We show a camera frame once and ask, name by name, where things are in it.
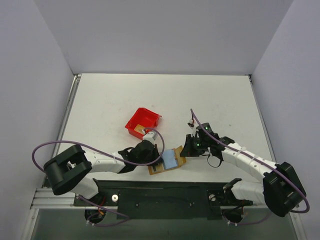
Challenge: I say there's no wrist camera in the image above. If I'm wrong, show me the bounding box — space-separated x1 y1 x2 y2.
187 118 198 130
142 130 158 144

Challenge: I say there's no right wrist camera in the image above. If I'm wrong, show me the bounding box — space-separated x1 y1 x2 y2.
187 118 198 130

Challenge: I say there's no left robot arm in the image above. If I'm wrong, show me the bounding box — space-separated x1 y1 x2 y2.
43 140 163 206

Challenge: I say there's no aluminium frame rail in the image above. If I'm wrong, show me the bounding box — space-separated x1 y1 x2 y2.
31 188 76 209

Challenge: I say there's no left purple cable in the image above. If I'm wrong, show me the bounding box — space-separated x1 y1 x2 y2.
31 127 165 227

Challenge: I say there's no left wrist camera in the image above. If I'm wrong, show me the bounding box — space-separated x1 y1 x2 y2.
142 130 158 144

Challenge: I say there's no red plastic bin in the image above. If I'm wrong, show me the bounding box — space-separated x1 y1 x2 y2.
125 107 162 140

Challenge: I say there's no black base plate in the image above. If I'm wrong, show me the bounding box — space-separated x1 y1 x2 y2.
72 179 254 221

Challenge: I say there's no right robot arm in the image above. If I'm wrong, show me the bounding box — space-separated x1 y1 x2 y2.
180 120 307 217

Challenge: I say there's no orange credit card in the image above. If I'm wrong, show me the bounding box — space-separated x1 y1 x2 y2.
173 145 188 166
134 124 145 135
151 164 164 174

